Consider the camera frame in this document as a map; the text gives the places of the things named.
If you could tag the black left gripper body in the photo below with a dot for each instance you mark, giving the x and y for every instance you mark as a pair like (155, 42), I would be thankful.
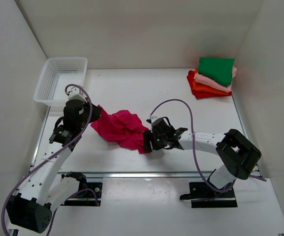
(84, 118)

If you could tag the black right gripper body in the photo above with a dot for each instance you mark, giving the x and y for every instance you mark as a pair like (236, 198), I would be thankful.
(158, 141)

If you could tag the magenta t-shirt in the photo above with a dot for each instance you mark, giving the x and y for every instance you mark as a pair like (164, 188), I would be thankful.
(123, 127)

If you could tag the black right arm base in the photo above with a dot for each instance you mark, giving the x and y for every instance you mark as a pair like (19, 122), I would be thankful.
(201, 196)

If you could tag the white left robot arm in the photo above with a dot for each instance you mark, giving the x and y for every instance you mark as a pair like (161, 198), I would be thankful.
(35, 200)

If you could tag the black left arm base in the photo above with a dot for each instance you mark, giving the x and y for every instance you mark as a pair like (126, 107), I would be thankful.
(88, 194)

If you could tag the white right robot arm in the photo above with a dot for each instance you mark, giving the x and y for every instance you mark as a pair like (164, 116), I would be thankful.
(238, 155)

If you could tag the white plastic basket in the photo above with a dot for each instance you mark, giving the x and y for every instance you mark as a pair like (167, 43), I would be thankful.
(56, 74)

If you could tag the red folded t-shirt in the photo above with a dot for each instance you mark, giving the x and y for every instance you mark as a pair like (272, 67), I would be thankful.
(201, 91)

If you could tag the orange folded t-shirt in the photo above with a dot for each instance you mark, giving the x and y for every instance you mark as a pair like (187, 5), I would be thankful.
(205, 87)

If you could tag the pink folded t-shirt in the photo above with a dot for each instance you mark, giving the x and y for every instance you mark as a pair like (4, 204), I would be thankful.
(214, 79)

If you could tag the green folded t-shirt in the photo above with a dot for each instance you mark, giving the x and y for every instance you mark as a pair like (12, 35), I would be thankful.
(217, 69)

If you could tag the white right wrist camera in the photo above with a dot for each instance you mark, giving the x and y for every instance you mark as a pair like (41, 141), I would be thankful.
(151, 119)

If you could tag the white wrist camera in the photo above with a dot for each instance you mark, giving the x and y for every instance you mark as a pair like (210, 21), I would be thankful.
(75, 93)
(151, 119)

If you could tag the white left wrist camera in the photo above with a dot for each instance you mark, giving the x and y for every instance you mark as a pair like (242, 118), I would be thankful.
(75, 93)

